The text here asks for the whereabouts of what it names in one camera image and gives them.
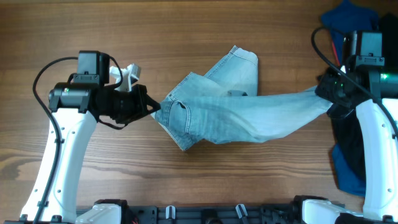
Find light blue jeans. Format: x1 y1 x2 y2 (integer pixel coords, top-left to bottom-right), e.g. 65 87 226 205
152 46 331 151

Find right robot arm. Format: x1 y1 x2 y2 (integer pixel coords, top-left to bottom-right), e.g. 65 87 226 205
294 30 397 223

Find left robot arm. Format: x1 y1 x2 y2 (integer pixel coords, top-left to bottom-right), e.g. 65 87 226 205
16 50 160 223

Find black garment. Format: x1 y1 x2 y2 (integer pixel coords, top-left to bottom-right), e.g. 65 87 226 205
332 13 397 182

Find dark blue garment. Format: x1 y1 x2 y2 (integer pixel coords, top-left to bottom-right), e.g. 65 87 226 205
320 0 379 33

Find right black cable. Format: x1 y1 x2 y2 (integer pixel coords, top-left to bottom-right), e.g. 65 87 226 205
310 26 398 138

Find black cable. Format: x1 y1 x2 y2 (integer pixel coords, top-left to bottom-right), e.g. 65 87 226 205
32 56 79 224
310 26 398 138

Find left black cable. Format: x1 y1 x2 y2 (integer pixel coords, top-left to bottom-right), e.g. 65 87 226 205
32 56 79 224

